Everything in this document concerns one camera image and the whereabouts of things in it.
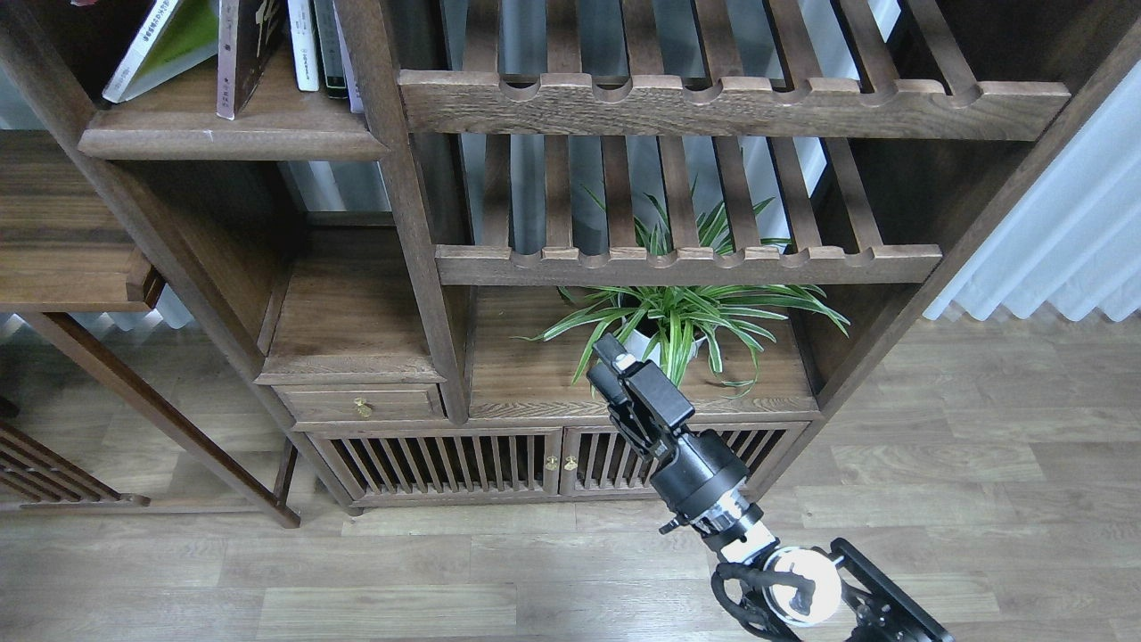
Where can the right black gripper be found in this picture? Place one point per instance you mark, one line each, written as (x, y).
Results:
(698, 476)

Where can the dark maroon book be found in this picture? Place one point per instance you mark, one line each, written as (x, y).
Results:
(249, 31)

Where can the yellow green book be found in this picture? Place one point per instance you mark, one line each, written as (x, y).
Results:
(175, 36)

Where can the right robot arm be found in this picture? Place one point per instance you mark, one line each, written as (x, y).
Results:
(770, 589)

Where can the green spider plant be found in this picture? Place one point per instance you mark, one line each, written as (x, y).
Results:
(725, 312)

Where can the dark wooden bookshelf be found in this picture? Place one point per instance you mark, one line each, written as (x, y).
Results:
(396, 254)

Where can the thin white upright book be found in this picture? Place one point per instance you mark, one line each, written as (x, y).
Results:
(356, 104)

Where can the dark green upright book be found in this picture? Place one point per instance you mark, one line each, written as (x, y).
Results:
(329, 49)

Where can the white curtain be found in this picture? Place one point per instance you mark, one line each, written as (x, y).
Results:
(1071, 245)

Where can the wooden side table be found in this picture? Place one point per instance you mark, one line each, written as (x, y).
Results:
(64, 254)

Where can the wooden slatted chair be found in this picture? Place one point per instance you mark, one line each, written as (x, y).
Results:
(42, 478)

